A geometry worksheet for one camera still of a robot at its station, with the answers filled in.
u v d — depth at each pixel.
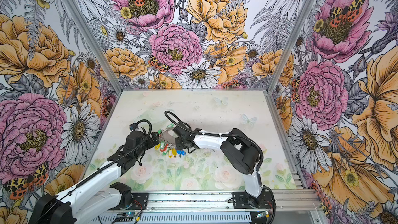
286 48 0.97
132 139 0.64
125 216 0.72
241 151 0.49
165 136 0.97
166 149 0.91
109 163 0.55
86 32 0.88
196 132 0.69
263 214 0.71
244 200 0.75
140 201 0.74
